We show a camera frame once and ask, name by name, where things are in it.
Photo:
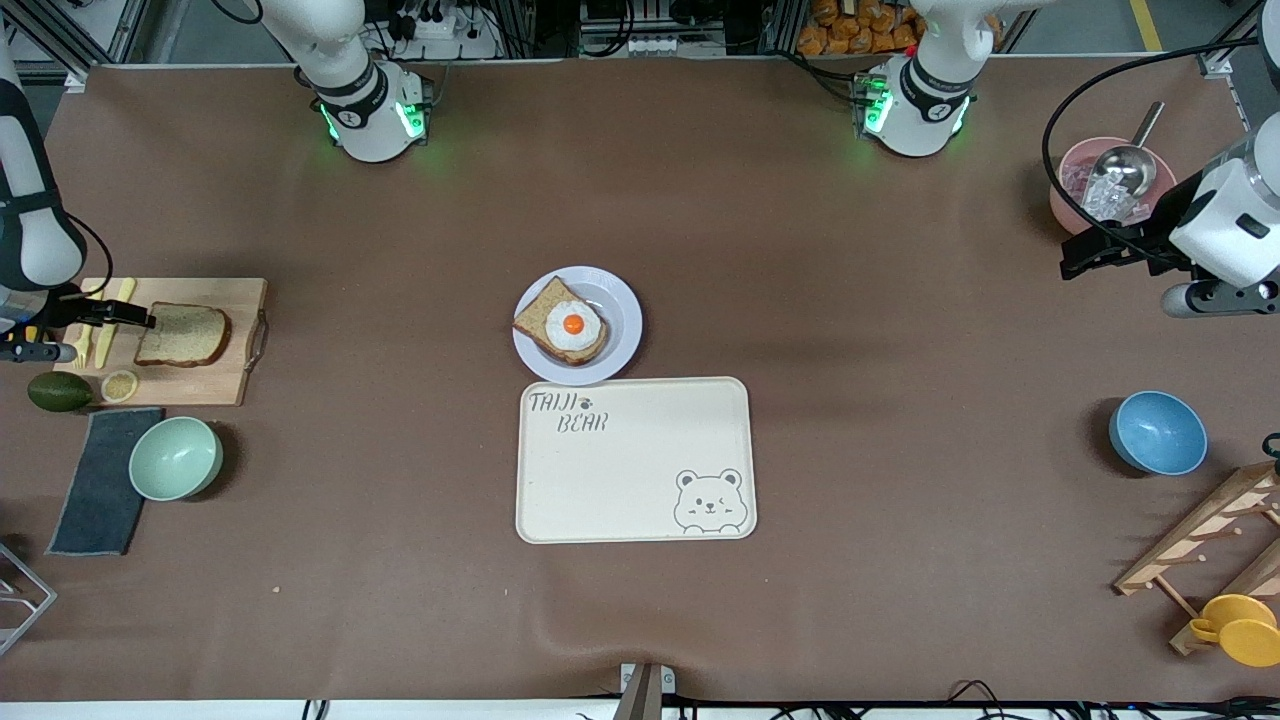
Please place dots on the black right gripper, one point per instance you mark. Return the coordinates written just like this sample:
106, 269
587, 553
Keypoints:
70, 309

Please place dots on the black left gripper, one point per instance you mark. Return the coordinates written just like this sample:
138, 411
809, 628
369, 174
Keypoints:
1143, 243

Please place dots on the plain brown bread slice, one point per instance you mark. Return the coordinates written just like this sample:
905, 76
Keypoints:
185, 338

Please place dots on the fried egg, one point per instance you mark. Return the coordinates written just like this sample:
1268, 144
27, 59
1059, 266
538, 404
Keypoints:
573, 325

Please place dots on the pale round plate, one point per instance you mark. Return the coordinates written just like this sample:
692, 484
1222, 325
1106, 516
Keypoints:
620, 310

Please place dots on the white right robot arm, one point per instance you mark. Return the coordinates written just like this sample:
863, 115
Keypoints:
350, 110

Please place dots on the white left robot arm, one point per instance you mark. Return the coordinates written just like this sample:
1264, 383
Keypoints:
920, 110

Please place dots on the yellow plastic knife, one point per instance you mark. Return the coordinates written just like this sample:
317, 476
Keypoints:
106, 348

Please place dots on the clear plastic ice cubes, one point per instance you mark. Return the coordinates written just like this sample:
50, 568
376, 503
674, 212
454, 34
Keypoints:
1105, 203

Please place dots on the yellow plastic fork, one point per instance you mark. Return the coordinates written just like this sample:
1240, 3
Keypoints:
82, 350

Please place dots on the pink bowl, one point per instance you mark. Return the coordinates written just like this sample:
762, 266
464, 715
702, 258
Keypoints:
1060, 205

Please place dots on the lemon slice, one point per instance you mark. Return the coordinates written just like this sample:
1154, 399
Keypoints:
119, 386

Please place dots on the metal scoop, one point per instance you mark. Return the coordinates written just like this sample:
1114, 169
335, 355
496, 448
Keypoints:
1125, 170

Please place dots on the green avocado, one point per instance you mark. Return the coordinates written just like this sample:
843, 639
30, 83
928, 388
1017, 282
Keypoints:
60, 391

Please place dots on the wooden cutting board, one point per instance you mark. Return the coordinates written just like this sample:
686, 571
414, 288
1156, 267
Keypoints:
190, 385

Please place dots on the mint green bowl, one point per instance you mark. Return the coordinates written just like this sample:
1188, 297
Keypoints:
175, 458

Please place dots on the dark grey cloth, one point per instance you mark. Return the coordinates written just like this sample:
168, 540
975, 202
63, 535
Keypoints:
100, 490

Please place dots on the blue bowl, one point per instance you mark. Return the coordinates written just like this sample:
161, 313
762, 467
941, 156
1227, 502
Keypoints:
1158, 432

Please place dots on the wooden cup rack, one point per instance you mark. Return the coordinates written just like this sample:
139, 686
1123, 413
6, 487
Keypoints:
1200, 535

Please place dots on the bag of orange buns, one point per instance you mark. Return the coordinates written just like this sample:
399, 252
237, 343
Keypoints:
850, 30

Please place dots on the yellow plastic mug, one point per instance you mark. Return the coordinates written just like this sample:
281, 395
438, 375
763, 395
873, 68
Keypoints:
1245, 632

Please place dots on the white power strip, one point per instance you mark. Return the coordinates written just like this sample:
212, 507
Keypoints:
440, 25

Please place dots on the cream tray with bear print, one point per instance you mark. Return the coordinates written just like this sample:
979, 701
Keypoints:
630, 470

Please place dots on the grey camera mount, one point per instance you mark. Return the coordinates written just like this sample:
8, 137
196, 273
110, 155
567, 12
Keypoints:
645, 690

